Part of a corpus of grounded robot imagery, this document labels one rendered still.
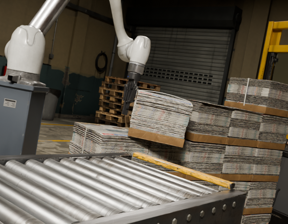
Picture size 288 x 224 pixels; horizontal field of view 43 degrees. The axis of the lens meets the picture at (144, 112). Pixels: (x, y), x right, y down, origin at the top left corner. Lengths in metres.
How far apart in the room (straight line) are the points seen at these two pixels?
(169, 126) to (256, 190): 1.01
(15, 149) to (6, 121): 0.14
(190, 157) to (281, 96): 0.85
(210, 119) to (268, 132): 0.56
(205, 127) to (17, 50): 1.11
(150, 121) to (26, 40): 0.70
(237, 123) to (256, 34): 6.95
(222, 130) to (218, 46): 7.41
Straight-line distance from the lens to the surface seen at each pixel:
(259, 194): 2.68
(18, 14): 9.11
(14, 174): 0.99
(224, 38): 9.57
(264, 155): 2.63
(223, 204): 1.11
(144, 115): 1.82
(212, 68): 9.55
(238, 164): 2.44
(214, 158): 2.28
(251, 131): 2.47
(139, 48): 2.02
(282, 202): 3.27
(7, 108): 1.78
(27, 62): 1.77
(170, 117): 1.82
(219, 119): 2.24
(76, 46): 9.97
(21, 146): 1.76
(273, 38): 3.41
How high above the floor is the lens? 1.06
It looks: 3 degrees down
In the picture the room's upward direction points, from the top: 10 degrees clockwise
